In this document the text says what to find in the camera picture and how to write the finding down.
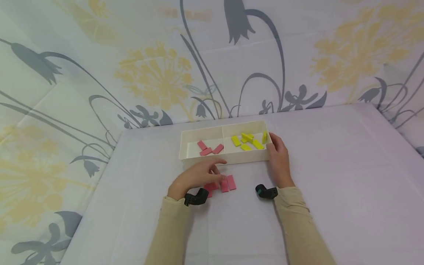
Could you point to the person's left hand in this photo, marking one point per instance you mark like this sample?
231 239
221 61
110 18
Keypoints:
192 180

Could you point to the black wrist band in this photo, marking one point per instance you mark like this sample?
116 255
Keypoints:
196 197
266 191

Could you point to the person's right hand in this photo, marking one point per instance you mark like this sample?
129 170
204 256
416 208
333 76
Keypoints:
280 162

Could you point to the white divided plastic tray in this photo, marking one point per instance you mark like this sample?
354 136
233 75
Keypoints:
228 156

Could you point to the person's left forearm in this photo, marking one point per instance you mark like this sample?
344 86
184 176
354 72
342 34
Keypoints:
170 232

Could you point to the pink rectangular tile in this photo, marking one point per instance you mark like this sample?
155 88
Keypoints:
224 186
202 145
231 182
206 151
218 148
209 193
213 187

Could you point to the yellow rectangular tile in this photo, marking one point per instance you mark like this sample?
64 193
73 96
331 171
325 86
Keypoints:
246 147
236 141
264 137
247 137
258 144

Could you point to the person's right forearm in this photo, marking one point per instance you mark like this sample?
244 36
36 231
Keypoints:
299 228

